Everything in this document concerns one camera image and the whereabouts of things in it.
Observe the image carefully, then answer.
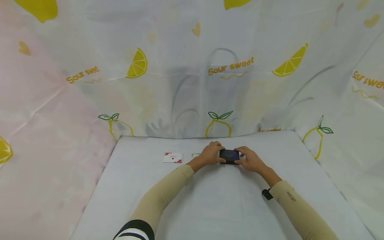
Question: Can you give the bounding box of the person's right hand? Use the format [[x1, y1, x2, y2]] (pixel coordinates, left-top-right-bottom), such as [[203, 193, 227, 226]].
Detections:
[[234, 146, 267, 174]]

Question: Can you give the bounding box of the person's left hand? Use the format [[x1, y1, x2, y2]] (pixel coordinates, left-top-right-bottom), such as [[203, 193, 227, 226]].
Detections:
[[199, 141, 226, 165]]

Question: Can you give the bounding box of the small black box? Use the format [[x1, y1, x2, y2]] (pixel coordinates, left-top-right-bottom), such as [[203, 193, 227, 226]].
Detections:
[[219, 149, 240, 165]]

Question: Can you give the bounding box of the person's left forearm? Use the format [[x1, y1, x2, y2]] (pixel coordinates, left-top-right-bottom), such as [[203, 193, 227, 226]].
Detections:
[[129, 156, 206, 235]]

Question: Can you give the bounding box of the person's right forearm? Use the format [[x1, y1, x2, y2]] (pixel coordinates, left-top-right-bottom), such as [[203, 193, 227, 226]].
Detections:
[[258, 166, 339, 240]]

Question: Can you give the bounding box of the white card with red flowers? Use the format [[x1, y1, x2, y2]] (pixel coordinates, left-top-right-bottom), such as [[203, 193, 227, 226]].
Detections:
[[163, 152, 183, 164]]

